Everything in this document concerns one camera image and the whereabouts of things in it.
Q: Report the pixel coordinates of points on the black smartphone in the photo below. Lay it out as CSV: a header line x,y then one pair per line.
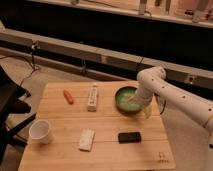
x,y
129,137

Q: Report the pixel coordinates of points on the green ceramic bowl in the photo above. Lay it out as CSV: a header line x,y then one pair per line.
x,y
123,102

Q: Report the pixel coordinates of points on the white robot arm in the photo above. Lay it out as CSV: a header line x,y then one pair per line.
x,y
152,81

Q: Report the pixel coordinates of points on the white paper cup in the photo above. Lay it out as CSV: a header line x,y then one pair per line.
x,y
41,132

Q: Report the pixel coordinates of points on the white rectangular box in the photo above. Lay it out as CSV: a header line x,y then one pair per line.
x,y
86,139

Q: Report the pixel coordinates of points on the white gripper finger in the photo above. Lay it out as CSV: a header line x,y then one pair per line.
x,y
147,111

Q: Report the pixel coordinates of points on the white remote control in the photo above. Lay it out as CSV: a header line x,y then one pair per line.
x,y
92,98

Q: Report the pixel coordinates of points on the orange carrot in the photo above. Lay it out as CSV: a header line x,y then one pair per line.
x,y
68,97

